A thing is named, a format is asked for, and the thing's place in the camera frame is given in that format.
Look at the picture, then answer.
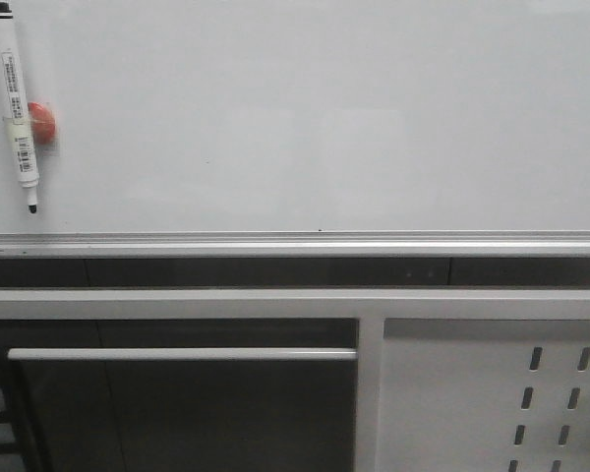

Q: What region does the red round magnet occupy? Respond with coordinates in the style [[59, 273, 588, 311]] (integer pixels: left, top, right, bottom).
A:
[[28, 102, 56, 146]]

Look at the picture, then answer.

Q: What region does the white whiteboard marker pen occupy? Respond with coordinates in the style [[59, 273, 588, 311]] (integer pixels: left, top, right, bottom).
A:
[[0, 1, 39, 214]]

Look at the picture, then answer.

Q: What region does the large white whiteboard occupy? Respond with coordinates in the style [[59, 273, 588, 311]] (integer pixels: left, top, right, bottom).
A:
[[0, 1, 590, 257]]

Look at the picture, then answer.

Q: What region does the white perforated metal panel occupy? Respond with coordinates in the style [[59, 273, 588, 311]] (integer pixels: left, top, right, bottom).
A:
[[377, 320, 590, 471]]

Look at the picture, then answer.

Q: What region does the grey metal stand frame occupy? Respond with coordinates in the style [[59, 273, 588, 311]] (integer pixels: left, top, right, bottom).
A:
[[0, 289, 590, 471]]

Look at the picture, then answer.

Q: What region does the white horizontal rail bar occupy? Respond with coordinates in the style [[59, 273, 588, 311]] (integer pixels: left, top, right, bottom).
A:
[[7, 347, 358, 362]]

